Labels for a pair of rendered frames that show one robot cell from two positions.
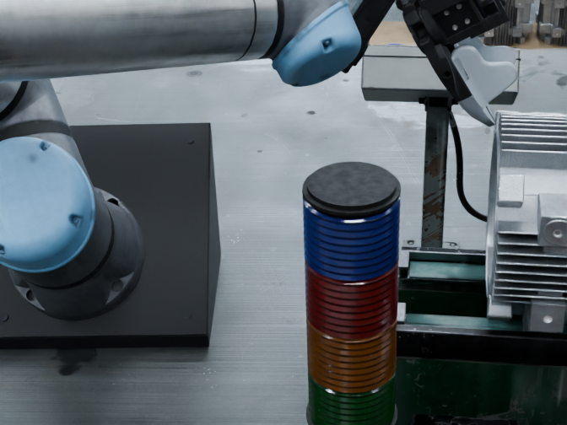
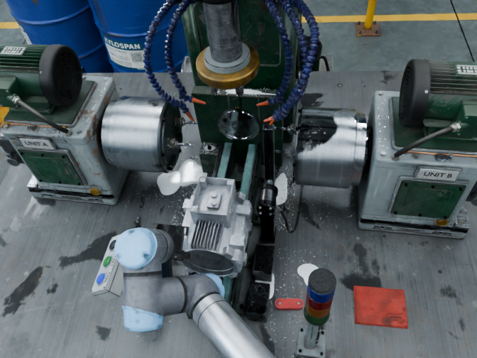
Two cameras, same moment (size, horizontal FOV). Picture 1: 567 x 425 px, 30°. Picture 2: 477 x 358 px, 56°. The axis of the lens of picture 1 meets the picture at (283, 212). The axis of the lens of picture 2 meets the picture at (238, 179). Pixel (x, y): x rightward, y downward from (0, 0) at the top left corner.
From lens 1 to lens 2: 0.96 m
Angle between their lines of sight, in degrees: 62
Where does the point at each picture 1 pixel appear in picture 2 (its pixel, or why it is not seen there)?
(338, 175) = (318, 283)
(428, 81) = not seen: hidden behind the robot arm
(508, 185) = (230, 251)
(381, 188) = (325, 272)
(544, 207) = (238, 243)
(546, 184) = (226, 241)
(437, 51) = (187, 254)
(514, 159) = (218, 246)
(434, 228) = not seen: hidden behind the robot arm
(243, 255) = not seen: outside the picture
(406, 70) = (119, 276)
